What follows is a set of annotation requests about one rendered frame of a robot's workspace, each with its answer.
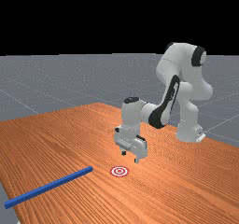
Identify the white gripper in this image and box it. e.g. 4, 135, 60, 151
113, 124, 148, 164

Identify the long blue stick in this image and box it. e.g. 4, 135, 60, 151
3, 166, 94, 210

